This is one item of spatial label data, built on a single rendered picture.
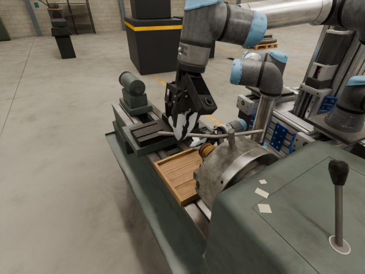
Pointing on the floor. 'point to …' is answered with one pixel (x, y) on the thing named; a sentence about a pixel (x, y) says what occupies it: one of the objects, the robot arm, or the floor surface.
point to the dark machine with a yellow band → (152, 36)
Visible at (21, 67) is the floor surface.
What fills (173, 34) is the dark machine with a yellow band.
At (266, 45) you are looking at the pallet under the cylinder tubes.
